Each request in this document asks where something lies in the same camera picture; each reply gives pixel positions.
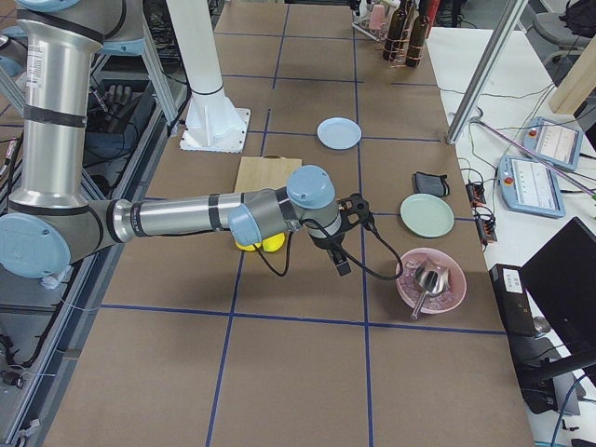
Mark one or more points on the black computer monitor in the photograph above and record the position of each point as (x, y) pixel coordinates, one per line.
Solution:
(560, 278)

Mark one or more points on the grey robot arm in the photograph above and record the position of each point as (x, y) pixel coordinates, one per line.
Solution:
(49, 224)

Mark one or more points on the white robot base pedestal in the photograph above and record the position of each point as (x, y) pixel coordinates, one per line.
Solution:
(212, 123)

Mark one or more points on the dark wine bottle upper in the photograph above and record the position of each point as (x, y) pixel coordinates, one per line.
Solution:
(395, 30)

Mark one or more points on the dark wine bottle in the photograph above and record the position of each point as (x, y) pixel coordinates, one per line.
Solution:
(418, 36)
(395, 30)

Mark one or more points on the metal ice scoop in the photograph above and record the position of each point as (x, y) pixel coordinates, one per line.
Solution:
(432, 279)

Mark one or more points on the black desktop box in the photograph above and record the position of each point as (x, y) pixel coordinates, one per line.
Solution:
(513, 304)

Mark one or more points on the light blue plate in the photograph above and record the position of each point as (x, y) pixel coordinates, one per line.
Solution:
(339, 133)

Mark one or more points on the bamboo cutting board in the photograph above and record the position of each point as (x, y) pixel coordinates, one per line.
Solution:
(257, 173)

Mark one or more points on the aluminium frame post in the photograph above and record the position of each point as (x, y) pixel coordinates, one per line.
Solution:
(495, 46)

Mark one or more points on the copper wire bottle rack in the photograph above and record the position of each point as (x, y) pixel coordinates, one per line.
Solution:
(401, 53)

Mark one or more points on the dark wine bottle lower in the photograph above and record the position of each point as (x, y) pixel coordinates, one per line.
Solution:
(418, 36)

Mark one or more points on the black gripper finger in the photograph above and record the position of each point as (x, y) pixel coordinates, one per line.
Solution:
(340, 262)

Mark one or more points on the teach pendant tablet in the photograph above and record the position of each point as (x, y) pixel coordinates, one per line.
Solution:
(529, 187)
(557, 143)

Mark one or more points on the pink bowl with ice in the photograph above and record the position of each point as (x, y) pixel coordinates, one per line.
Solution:
(454, 293)

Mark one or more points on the far teach pendant tablet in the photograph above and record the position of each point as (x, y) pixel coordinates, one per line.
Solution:
(557, 143)

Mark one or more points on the black power strip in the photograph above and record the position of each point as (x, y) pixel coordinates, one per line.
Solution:
(484, 218)

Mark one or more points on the lower yellow lemon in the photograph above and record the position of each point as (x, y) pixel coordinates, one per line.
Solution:
(251, 247)

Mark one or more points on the light green plate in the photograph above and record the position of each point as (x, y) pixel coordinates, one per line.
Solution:
(427, 215)

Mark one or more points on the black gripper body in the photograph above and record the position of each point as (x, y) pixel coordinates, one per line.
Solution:
(326, 243)

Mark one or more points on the pink cup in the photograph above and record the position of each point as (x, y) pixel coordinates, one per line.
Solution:
(377, 19)

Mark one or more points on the yellow lemon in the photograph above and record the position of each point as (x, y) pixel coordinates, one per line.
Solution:
(273, 243)
(251, 247)

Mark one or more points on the folded grey cloth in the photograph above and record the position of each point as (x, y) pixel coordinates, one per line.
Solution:
(431, 184)

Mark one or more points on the near teach pendant tablet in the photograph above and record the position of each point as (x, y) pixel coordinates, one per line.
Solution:
(529, 187)

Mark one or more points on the upper yellow lemon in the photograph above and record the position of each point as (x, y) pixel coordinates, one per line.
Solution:
(273, 243)

